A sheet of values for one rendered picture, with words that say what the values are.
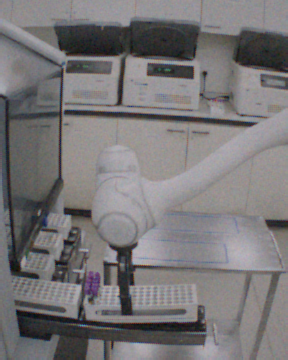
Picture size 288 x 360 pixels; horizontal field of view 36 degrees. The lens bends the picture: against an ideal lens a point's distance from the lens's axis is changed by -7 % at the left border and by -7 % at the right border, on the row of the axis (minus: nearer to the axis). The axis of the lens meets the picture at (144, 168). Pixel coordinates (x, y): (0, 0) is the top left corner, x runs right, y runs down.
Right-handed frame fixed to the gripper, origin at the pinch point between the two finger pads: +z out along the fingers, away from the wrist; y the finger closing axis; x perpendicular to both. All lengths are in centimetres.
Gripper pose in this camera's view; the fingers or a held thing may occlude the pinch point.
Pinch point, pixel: (128, 297)
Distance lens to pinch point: 124.1
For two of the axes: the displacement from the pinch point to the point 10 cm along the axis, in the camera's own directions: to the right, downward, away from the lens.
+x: -10.0, 0.3, 0.5
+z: 0.5, 9.5, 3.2
